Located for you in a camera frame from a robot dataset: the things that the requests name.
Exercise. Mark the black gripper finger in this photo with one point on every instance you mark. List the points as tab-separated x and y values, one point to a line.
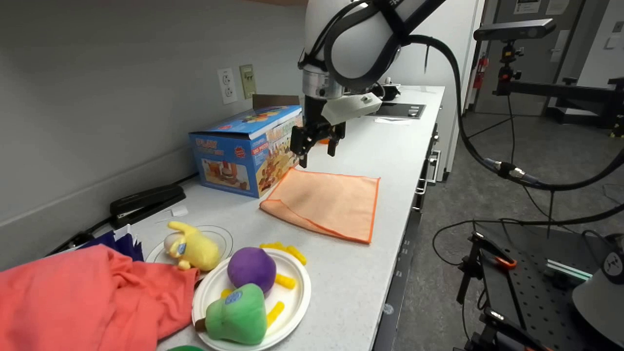
301	146
334	140

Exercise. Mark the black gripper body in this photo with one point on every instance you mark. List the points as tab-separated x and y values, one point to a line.
316	128

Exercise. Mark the orange cloth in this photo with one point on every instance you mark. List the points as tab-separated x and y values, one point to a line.
326	204

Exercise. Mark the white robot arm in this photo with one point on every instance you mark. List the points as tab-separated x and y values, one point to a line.
348	50

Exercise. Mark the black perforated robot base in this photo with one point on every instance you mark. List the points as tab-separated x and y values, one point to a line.
537	298

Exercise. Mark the dark blue cloth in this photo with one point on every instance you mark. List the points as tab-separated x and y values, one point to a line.
119	241

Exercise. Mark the red fabric cloth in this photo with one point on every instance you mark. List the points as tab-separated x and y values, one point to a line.
92	302

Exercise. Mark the blue toy food box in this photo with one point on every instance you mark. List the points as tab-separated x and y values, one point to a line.
250	153

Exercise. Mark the black induction cooktop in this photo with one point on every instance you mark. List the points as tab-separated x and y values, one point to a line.
400	110

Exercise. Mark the yellow plush fry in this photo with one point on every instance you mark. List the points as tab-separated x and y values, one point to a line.
291	251

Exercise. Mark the clear plastic plate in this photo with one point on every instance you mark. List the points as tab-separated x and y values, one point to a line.
223	239

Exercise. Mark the purple plush ball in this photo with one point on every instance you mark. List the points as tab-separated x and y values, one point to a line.
252	266

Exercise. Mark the yellow plush toy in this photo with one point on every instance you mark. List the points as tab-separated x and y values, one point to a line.
192	249

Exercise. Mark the white paper plate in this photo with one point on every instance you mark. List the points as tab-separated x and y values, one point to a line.
285	303

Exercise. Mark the green plush pear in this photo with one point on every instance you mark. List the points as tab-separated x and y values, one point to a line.
238	319

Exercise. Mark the black stapler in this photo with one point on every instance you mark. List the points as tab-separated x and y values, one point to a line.
139	206

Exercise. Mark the beige wall switch plate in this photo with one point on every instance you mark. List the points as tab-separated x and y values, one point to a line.
248	81

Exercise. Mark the white wall outlet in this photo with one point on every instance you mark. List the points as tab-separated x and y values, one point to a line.
227	85

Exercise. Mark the metal drawer handle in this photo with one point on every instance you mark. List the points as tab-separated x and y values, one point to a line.
428	179

